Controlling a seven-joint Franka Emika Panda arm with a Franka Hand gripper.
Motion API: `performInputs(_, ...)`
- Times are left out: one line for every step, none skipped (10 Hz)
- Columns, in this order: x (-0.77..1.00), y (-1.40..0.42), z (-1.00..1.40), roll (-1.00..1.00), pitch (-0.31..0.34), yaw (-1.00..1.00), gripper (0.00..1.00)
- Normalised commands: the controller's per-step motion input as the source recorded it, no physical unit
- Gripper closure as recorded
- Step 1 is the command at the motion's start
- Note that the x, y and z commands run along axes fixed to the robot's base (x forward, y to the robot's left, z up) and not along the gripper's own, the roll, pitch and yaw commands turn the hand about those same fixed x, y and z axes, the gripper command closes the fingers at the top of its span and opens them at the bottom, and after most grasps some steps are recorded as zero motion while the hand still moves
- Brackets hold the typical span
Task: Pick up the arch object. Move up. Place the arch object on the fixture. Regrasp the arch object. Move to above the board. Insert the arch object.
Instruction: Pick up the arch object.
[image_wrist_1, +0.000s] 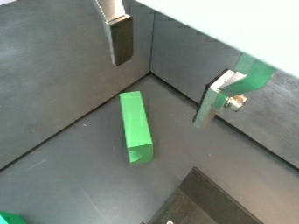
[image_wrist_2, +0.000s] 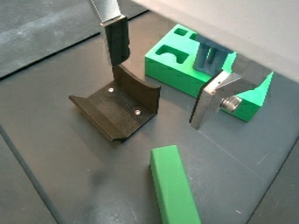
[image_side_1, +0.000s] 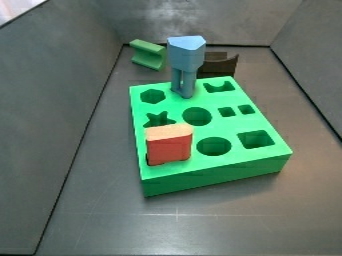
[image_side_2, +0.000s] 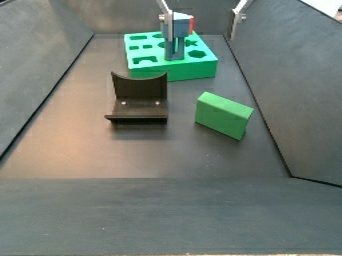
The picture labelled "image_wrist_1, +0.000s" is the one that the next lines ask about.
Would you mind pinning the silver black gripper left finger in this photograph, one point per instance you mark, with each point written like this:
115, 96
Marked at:
119, 29

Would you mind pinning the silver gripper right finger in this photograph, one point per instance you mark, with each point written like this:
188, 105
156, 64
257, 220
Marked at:
224, 91

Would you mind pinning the black fixture bracket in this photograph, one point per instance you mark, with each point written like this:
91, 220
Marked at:
199, 202

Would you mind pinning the green shape sorter base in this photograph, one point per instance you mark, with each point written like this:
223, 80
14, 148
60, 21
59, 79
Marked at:
9, 218

